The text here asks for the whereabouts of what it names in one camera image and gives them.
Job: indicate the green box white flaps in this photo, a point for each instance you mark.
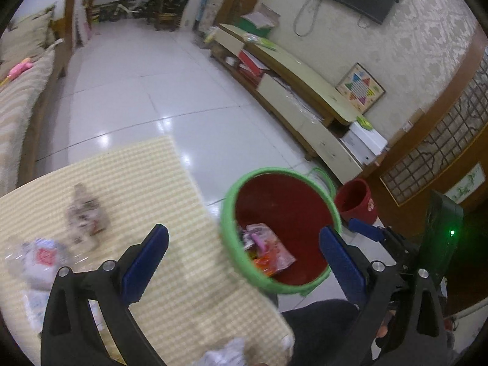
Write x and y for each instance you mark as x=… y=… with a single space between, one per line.
x=259 y=21

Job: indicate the striped beige sofa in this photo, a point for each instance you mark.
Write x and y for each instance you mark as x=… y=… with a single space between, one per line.
x=23 y=122

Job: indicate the pink white packet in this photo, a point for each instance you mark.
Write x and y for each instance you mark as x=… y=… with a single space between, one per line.
x=280 y=253

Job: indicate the green rimmed red bin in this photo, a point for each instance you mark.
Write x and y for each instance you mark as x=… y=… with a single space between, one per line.
x=282 y=202

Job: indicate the small green toy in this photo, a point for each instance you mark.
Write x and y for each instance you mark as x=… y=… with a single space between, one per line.
x=364 y=122

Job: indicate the red box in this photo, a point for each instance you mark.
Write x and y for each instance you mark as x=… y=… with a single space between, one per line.
x=251 y=63

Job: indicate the red bucket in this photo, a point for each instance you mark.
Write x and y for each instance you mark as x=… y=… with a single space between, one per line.
x=356 y=202

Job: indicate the cream television cabinet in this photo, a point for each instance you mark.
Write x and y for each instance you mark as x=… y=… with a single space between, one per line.
x=305 y=84

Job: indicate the pink toy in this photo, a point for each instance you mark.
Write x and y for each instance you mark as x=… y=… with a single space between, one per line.
x=21 y=69

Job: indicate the white paper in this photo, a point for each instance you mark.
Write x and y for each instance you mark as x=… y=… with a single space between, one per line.
x=221 y=352

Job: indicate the checkers board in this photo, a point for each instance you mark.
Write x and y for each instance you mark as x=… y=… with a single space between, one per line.
x=360 y=88

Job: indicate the wooden lattice door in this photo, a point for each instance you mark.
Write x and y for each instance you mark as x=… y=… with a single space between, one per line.
x=438 y=141

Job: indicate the person's dark trousered leg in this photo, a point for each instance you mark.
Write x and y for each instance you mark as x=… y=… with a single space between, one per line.
x=320 y=328

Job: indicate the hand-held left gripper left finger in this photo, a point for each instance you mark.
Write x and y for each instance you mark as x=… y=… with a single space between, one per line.
x=145 y=261

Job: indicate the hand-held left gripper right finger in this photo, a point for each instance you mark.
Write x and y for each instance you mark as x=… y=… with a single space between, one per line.
x=343 y=265

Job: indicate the checked tablecloth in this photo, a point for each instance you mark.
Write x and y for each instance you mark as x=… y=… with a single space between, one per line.
x=152 y=183

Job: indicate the clear plastic bottle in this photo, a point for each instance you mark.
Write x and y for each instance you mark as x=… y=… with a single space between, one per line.
x=45 y=257

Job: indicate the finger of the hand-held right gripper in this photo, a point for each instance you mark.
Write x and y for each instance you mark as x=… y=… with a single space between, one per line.
x=366 y=228

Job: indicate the brown paper bag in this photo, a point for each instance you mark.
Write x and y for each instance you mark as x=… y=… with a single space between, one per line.
x=85 y=213

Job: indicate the white balance bike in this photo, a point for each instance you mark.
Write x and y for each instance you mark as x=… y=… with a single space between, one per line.
x=122 y=9

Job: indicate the beige cushion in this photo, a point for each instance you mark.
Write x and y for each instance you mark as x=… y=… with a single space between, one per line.
x=26 y=34

